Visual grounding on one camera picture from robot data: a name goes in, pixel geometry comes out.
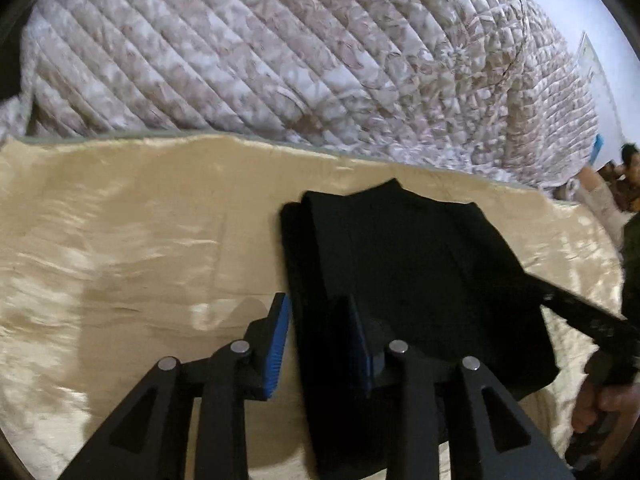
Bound black pants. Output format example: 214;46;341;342
279;177;561;480

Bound wall poster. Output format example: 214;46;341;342
575;31;627;137

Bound beige bolster pillow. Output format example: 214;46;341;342
574;164;627;233

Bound person's dark olive clothing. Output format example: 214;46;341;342
620;210;640;322

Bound golden satin cloth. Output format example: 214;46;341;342
0;132;626;480

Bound beige patterned quilted blanket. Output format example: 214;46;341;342
0;0;601;191

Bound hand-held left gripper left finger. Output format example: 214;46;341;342
57;291;292;480

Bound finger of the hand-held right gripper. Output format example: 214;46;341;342
531;279;632;357

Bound person's right hand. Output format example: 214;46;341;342
571;379;640;442

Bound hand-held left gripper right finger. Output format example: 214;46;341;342
334;294;576;480

